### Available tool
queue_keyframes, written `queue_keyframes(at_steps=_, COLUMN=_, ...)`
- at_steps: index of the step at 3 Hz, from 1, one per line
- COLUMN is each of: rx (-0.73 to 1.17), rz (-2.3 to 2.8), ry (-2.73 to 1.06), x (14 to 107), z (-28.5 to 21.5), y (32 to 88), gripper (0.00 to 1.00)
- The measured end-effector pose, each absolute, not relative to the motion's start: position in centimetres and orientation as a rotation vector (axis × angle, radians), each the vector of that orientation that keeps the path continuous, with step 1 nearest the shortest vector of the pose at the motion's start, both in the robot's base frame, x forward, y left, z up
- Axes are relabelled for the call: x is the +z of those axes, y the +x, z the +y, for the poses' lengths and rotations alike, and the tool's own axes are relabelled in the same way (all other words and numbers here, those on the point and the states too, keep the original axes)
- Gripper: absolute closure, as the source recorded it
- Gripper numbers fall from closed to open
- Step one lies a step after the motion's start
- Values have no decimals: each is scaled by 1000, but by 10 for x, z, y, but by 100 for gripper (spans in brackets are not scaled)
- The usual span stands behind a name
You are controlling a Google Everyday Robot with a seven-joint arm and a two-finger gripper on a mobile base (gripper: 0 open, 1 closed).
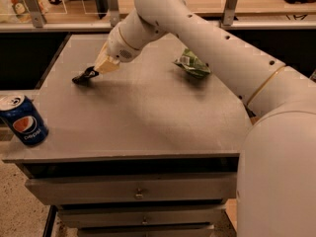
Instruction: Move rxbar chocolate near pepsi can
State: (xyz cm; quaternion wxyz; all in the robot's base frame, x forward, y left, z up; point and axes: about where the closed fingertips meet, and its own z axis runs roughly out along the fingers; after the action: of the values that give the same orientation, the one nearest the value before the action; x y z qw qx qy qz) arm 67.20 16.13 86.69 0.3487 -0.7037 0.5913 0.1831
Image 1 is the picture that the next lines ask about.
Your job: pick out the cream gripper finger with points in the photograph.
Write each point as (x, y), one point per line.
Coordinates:
(104, 62)

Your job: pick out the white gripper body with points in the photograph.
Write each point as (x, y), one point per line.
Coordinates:
(118, 48)

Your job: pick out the black rxbar chocolate bar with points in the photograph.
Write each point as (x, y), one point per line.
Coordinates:
(84, 77)

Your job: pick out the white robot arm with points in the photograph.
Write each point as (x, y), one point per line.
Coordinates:
(276, 179)

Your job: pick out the blue pepsi can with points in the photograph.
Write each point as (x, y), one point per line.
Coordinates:
(22, 117)

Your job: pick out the green chip bag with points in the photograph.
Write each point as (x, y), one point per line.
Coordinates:
(191, 64)

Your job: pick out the grey drawer cabinet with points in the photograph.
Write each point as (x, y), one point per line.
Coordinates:
(147, 118)

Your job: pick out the colourful snack package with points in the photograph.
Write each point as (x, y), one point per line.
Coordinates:
(16, 11)

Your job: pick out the top grey drawer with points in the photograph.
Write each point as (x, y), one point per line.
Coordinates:
(130, 188)

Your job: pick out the grey drawer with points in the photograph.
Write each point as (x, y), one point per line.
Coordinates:
(142, 216)
(130, 188)
(189, 230)

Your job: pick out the middle grey drawer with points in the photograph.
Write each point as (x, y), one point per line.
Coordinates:
(142, 216)

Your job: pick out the cardboard box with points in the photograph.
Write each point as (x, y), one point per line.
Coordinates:
(231, 211)

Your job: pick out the bottom grey drawer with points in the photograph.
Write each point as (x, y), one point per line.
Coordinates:
(189, 230)

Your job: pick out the middle metal bracket post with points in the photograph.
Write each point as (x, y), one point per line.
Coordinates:
(113, 8)

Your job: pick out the metal bracket post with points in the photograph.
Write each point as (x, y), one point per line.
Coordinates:
(35, 11)
(113, 8)
(229, 12)

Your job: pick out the left metal bracket post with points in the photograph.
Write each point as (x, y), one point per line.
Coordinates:
(35, 11)

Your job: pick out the right metal bracket post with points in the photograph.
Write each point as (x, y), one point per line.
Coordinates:
(229, 12)

